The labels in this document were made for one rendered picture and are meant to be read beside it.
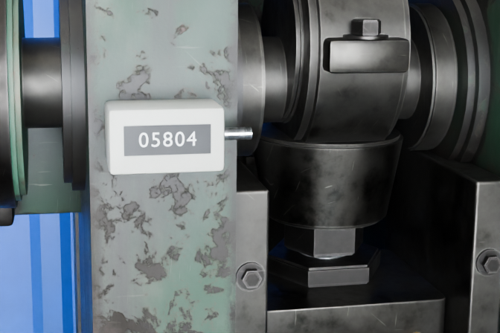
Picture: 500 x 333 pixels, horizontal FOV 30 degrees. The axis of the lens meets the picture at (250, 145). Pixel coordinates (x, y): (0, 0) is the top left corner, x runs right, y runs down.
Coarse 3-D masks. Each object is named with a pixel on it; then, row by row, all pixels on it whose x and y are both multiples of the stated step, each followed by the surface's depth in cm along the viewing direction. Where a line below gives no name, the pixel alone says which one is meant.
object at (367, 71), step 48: (336, 0) 66; (384, 0) 67; (336, 48) 64; (384, 48) 65; (336, 96) 67; (384, 96) 68; (288, 144) 71; (336, 144) 70; (384, 144) 72; (288, 192) 72; (336, 192) 71; (384, 192) 73; (288, 240) 76; (336, 240) 74
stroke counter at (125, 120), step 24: (120, 120) 55; (144, 120) 55; (168, 120) 55; (192, 120) 56; (216, 120) 56; (120, 144) 55; (144, 144) 55; (192, 144) 56; (216, 144) 56; (120, 168) 55; (144, 168) 56; (168, 168) 56; (192, 168) 56; (216, 168) 57
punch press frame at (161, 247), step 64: (64, 0) 65; (128, 0) 58; (192, 0) 58; (256, 0) 113; (448, 0) 72; (64, 64) 63; (128, 64) 58; (192, 64) 59; (64, 128) 64; (128, 192) 60; (192, 192) 61; (128, 256) 61; (192, 256) 62; (128, 320) 62; (192, 320) 62
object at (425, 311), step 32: (288, 256) 76; (352, 256) 76; (384, 256) 81; (288, 288) 73; (320, 288) 73; (352, 288) 73; (384, 288) 73; (416, 288) 73; (288, 320) 69; (320, 320) 69; (352, 320) 70; (384, 320) 70; (416, 320) 71
